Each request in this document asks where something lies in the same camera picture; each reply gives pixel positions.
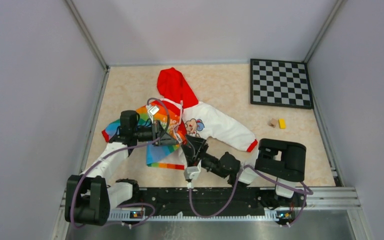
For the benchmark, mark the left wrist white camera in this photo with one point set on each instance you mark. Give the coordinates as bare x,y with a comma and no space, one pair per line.
152,110

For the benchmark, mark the rainbow white red hooded jacket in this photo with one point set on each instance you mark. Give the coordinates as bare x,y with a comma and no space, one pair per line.
188,117

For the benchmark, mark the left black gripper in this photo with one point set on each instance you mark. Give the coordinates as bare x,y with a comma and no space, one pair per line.
166,139

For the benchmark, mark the aluminium frame rail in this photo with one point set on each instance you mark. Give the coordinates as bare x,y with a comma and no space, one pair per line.
329,213

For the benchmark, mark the wrist white camera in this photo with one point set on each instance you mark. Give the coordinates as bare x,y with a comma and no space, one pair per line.
191,173
152,110

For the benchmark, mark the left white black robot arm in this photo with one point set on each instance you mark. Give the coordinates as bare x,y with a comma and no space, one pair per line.
89,200

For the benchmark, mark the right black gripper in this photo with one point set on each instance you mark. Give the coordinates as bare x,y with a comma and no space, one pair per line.
197,145

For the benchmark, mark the small wooden block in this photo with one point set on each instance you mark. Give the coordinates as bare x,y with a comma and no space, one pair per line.
273,122

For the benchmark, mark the small yellow block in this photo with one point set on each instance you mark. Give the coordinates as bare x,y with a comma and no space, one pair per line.
282,123

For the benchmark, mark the black white checkerboard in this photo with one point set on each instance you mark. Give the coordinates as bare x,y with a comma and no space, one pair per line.
280,83

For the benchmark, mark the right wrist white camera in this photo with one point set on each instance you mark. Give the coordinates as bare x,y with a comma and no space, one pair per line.
191,173

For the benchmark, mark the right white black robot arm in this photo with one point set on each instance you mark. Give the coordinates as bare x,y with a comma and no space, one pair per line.
279,162

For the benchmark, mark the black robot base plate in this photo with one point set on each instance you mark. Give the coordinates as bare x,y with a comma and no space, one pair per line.
243,201

